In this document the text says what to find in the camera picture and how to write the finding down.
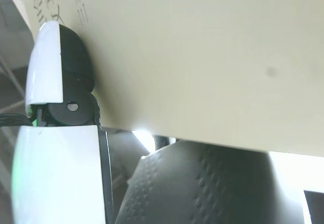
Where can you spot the beige paperback book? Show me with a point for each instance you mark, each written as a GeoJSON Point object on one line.
{"type": "Point", "coordinates": [189, 57]}

